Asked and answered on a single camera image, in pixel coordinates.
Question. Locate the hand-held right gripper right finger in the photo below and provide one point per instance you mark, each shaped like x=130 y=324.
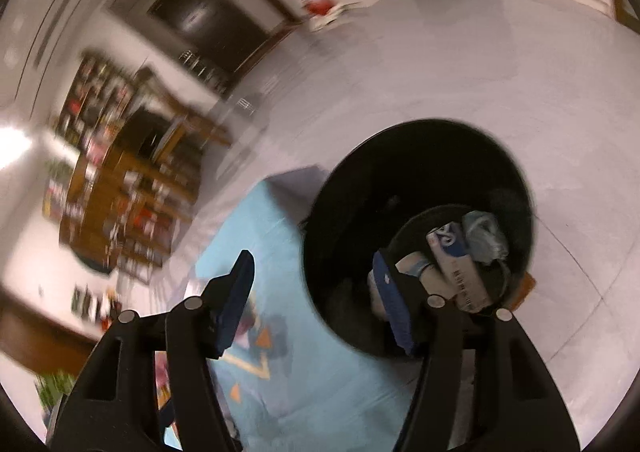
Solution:
x=395 y=307

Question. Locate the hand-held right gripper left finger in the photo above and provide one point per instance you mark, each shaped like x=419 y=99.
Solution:
x=234 y=304

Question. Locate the black trash bin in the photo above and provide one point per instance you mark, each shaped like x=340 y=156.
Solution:
x=350 y=212

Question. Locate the white printed carton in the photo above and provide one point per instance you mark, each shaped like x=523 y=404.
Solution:
x=460 y=277

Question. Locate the blue and grey floor mat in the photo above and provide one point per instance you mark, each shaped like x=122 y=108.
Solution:
x=310 y=382

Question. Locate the crumpled pale blue bag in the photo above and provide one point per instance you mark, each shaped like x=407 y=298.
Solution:
x=485 y=237

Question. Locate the red and white bag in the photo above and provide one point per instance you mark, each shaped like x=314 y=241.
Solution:
x=317 y=2

